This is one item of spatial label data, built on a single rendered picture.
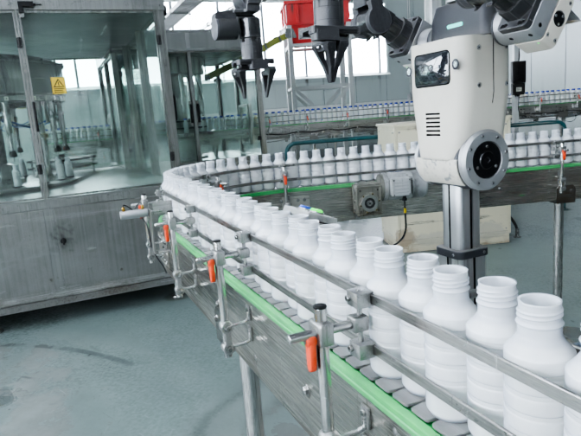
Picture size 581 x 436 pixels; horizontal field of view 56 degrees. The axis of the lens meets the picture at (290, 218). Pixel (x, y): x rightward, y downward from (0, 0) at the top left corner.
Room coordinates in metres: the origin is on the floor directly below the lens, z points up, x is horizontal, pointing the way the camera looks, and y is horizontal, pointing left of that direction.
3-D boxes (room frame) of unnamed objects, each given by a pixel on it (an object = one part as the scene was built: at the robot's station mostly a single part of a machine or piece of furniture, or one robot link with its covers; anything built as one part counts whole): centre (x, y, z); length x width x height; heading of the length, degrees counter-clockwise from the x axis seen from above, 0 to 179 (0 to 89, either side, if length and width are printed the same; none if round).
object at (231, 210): (1.26, 0.13, 1.08); 0.06 x 0.06 x 0.17
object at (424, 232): (5.26, -1.49, 0.59); 1.10 x 0.62 x 1.18; 95
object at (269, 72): (1.52, 0.05, 1.44); 0.07 x 0.07 x 0.09; 23
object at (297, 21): (7.98, -0.55, 1.40); 0.92 x 0.72 x 2.80; 95
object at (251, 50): (1.52, 0.07, 1.51); 0.10 x 0.07 x 0.07; 113
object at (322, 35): (1.09, -0.09, 1.44); 0.07 x 0.07 x 0.09; 23
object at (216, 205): (1.37, 0.18, 1.08); 0.06 x 0.06 x 0.17
